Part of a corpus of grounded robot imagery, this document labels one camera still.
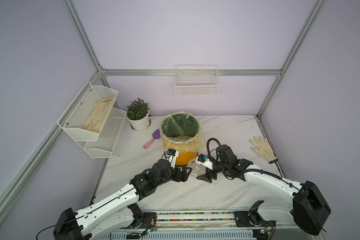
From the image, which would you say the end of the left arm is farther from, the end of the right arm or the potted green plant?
the potted green plant

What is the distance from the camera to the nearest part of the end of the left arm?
56 centimetres

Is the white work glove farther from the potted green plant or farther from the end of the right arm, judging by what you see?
the potted green plant

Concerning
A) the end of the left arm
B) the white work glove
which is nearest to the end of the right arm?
the end of the left arm

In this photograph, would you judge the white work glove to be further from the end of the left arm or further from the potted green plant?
the potted green plant

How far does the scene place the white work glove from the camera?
3.20 feet

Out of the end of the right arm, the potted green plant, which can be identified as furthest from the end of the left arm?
the potted green plant

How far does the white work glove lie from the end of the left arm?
595mm

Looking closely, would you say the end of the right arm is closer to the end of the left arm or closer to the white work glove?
the end of the left arm
